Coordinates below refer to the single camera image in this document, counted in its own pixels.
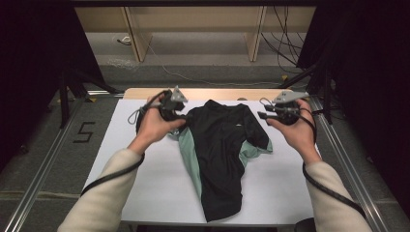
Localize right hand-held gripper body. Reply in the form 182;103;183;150
272;90;310;127

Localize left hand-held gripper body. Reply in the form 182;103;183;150
158;85;189;123

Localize black and green shirt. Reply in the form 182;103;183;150
167;99;274;223

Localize person's right hand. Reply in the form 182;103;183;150
266;99;323;165

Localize person's left hand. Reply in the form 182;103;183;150
129;96;188;156

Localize wooden table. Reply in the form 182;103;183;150
123;87;294;101

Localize black metal stand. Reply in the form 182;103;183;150
59;69;120;130
278;62;335;125

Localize white table sheet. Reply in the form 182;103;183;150
82;98;320;226

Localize beige wooden shelf unit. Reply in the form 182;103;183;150
74;6;317;63

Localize black curtain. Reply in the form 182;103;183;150
296;0;410;207
0;0;107;168

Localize dark round object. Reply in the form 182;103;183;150
293;217;317;232

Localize black floor cable bundle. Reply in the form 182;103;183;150
260;6;310;75

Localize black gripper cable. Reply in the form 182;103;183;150
298;107;367;219
79;90;167;197

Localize aluminium floor rail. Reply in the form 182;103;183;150
308;96;391;232
3;96;86;232

